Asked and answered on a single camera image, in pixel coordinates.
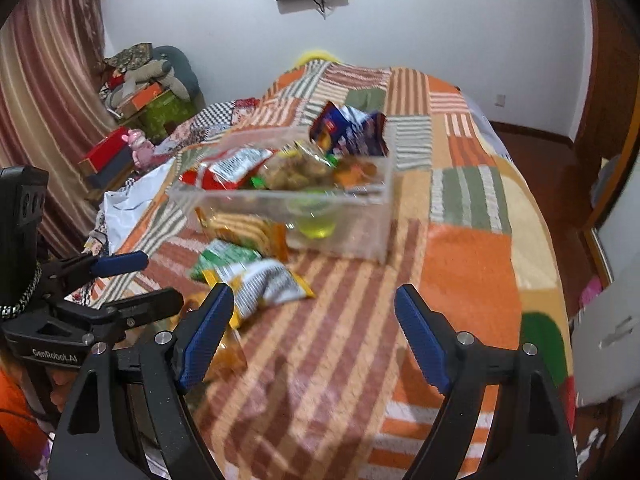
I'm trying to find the green jelly cup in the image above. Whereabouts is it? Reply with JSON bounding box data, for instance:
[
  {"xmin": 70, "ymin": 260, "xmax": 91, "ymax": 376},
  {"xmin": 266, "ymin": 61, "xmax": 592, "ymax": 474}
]
[{"xmin": 287, "ymin": 199, "xmax": 342, "ymax": 240}]

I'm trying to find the white plastic bag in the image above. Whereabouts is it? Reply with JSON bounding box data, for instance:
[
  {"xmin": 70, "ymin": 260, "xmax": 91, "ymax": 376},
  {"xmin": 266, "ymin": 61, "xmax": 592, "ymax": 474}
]
[{"xmin": 87, "ymin": 161, "xmax": 177, "ymax": 253}]

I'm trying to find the blue chip bag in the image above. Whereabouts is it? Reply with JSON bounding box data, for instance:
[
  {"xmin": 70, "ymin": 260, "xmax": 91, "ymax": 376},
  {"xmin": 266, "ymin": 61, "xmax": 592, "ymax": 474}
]
[{"xmin": 309, "ymin": 101, "xmax": 390, "ymax": 159}]

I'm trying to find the orange cardboard box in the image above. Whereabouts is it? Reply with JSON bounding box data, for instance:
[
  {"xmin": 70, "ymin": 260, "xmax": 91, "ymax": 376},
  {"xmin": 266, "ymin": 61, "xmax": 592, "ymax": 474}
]
[{"xmin": 116, "ymin": 82, "xmax": 165, "ymax": 117}]

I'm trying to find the pink toy figure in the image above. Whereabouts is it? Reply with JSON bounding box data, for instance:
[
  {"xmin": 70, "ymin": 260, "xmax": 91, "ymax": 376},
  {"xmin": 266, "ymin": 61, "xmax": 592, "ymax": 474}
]
[{"xmin": 127, "ymin": 128, "xmax": 157, "ymax": 167}]

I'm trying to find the orange snack packet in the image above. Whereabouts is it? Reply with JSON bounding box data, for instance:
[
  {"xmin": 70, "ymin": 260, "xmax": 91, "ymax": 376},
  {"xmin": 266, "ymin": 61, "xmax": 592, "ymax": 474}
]
[{"xmin": 332, "ymin": 157, "xmax": 382, "ymax": 189}]

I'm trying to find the dark grey box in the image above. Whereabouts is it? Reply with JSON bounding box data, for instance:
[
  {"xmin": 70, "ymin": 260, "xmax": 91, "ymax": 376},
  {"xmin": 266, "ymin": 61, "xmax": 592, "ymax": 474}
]
[{"xmin": 87, "ymin": 152, "xmax": 137, "ymax": 192}]

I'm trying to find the green snack packet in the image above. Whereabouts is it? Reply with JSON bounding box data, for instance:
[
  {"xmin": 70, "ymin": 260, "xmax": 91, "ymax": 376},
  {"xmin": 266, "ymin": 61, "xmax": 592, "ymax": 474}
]
[{"xmin": 190, "ymin": 239, "xmax": 264, "ymax": 282}]

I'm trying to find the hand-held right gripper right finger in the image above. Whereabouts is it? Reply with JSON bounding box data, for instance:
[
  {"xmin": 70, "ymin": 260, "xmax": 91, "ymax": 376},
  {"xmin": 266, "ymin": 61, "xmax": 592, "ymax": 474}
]
[{"xmin": 394, "ymin": 283, "xmax": 580, "ymax": 480}]

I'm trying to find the wooden door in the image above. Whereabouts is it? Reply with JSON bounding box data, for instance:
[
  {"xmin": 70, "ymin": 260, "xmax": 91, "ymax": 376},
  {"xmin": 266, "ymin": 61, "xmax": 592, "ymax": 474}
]
[{"xmin": 572, "ymin": 0, "xmax": 640, "ymax": 233}]

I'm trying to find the grey plush toy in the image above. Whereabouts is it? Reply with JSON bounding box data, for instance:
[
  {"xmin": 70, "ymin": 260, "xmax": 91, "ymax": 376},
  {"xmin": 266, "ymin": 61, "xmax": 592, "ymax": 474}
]
[{"xmin": 122, "ymin": 59, "xmax": 192, "ymax": 102}]

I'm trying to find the brown pastry packet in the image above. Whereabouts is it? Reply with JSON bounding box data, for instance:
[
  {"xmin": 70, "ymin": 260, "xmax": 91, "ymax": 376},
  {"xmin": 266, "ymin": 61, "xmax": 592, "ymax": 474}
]
[{"xmin": 260, "ymin": 152, "xmax": 337, "ymax": 192}]

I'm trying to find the pale cracker packet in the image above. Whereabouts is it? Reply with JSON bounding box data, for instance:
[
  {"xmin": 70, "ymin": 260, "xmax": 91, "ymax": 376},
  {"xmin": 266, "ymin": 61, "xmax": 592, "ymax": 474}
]
[{"xmin": 202, "ymin": 259, "xmax": 317, "ymax": 322}]

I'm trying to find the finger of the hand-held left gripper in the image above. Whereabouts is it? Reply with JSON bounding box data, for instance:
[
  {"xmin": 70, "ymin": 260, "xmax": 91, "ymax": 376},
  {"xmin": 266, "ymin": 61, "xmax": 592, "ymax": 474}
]
[
  {"xmin": 47, "ymin": 250, "xmax": 150, "ymax": 284},
  {"xmin": 62, "ymin": 287, "xmax": 185, "ymax": 334}
]

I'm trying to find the red snack packet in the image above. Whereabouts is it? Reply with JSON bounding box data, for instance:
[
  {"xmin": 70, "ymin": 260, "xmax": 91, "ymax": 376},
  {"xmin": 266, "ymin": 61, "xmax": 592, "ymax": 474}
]
[{"xmin": 181, "ymin": 147, "xmax": 277, "ymax": 191}]

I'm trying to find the green cardboard box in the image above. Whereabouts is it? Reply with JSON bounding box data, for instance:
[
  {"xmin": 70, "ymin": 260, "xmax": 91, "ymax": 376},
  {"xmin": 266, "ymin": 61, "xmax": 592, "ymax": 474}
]
[{"xmin": 139, "ymin": 90, "xmax": 195, "ymax": 135}]

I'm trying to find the red box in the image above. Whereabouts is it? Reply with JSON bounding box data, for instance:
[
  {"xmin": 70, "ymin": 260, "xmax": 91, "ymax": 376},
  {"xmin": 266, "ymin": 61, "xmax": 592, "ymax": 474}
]
[{"xmin": 78, "ymin": 127, "xmax": 132, "ymax": 174}]

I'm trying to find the biscuit stick packet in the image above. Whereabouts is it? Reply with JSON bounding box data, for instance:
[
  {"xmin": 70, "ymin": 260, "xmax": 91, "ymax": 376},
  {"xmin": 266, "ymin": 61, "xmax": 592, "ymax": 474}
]
[{"xmin": 172, "ymin": 294, "xmax": 249, "ymax": 382}]

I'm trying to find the person's left hand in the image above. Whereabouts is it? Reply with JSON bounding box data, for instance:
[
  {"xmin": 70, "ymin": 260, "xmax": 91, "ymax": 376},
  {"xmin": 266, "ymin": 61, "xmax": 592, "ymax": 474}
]
[{"xmin": 49, "ymin": 367, "xmax": 77, "ymax": 409}]

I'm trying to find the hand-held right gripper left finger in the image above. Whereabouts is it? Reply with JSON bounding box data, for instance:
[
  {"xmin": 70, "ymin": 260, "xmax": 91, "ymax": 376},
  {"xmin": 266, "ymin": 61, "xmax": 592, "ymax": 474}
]
[{"xmin": 47, "ymin": 282, "xmax": 236, "ymax": 480}]

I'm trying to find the yellow hoop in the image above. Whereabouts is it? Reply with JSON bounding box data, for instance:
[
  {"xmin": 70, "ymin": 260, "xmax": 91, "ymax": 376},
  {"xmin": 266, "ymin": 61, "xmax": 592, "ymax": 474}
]
[{"xmin": 294, "ymin": 48, "xmax": 342, "ymax": 67}]

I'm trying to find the patterned cloth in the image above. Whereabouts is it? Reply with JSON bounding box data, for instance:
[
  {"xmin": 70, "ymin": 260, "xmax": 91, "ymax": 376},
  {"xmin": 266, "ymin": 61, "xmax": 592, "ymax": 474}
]
[{"xmin": 102, "ymin": 42, "xmax": 153, "ymax": 72}]

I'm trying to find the long biscuit packet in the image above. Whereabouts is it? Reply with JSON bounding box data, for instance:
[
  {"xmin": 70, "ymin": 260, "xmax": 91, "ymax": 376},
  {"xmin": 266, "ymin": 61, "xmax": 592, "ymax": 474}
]
[{"xmin": 195, "ymin": 210, "xmax": 292, "ymax": 262}]

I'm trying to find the striped brown curtain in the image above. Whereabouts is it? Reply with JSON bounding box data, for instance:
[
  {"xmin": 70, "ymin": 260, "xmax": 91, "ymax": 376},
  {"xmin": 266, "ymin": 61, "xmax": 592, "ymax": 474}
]
[{"xmin": 0, "ymin": 0, "xmax": 122, "ymax": 263}]

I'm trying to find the white box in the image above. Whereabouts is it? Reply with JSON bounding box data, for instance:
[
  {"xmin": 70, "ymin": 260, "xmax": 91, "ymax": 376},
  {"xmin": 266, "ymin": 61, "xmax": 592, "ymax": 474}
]
[{"xmin": 569, "ymin": 304, "xmax": 640, "ymax": 407}]

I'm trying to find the clear plastic container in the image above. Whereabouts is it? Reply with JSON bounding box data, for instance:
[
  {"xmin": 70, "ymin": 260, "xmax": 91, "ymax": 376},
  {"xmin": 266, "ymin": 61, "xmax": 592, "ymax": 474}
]
[{"xmin": 167, "ymin": 127, "xmax": 397, "ymax": 264}]

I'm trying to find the checkered patchwork quilt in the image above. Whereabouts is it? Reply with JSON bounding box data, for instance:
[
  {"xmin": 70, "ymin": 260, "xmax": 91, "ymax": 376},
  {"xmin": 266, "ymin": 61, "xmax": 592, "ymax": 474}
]
[{"xmin": 150, "ymin": 97, "xmax": 262, "ymax": 163}]

